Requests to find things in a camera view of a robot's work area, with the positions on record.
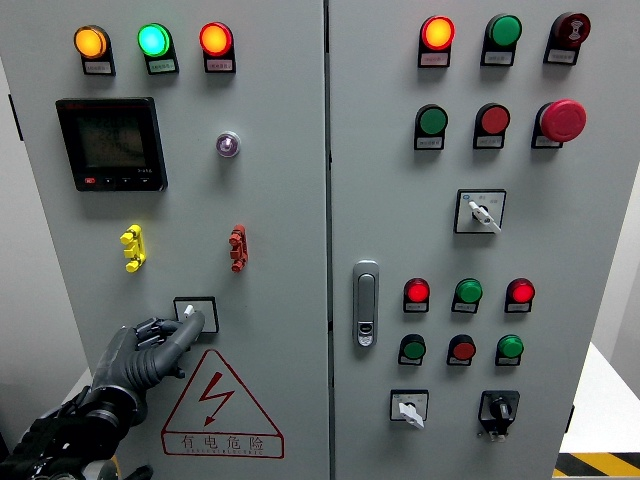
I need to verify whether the long white handle turn switch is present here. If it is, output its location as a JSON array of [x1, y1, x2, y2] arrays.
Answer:
[[453, 188, 508, 236]]

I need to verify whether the large red stop button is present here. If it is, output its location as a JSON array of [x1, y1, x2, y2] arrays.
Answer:
[[530, 98, 588, 150]]

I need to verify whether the small green lamp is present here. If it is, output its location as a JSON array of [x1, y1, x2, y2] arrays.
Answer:
[[450, 277, 484, 314], [494, 334, 525, 368]]

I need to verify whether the small yellow handle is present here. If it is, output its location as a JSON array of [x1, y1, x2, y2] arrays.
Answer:
[[119, 224, 148, 274]]

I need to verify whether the dark green round lamp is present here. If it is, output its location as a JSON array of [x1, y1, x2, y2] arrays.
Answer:
[[480, 13, 524, 67]]

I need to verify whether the small red lamp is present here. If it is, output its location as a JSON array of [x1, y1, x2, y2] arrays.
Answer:
[[402, 277, 431, 314], [504, 277, 537, 314]]

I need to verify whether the small green push button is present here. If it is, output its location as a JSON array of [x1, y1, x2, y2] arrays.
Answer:
[[397, 333, 428, 367]]

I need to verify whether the pale grey cabinet door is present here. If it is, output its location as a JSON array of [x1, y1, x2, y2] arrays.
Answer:
[[0, 0, 332, 480], [327, 0, 640, 480]]

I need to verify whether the short white handle turn switch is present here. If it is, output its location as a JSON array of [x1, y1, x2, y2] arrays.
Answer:
[[389, 389, 430, 430]]

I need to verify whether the black display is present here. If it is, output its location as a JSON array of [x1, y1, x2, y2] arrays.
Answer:
[[55, 97, 169, 193]]

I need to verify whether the red round lamp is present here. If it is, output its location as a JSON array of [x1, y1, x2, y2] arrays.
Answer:
[[199, 21, 237, 75], [417, 15, 457, 69]]

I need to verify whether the red warning triangle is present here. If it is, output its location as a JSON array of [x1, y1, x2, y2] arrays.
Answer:
[[160, 348, 286, 460]]

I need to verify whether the yellow round lamp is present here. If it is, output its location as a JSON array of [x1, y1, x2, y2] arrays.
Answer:
[[73, 24, 117, 77]]

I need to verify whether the black handle turn switch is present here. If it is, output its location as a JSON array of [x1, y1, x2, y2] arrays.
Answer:
[[477, 390, 521, 443]]

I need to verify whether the silver door lock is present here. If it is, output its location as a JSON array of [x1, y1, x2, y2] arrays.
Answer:
[[352, 259, 381, 349]]

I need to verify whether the small red push button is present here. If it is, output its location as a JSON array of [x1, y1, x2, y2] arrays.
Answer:
[[446, 334, 478, 367]]

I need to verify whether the small red handle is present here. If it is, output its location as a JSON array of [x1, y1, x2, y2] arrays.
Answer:
[[228, 224, 249, 274]]

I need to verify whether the bright green lit lamp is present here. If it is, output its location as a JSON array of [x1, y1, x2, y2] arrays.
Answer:
[[137, 22, 180, 76]]

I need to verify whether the dark red buzzer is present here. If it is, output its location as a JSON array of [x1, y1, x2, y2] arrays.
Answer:
[[543, 11, 592, 66]]

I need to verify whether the white round lamp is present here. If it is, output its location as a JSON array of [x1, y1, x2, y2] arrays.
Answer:
[[215, 130, 242, 159]]

